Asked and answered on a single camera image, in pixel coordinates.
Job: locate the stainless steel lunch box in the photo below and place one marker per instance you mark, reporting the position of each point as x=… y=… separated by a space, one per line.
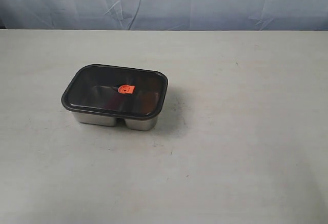
x=112 y=122

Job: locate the dark translucent lunch box lid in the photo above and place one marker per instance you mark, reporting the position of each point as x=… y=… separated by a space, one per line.
x=102 y=98

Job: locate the blue-grey backdrop cloth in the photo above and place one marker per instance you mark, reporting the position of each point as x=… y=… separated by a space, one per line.
x=165 y=14

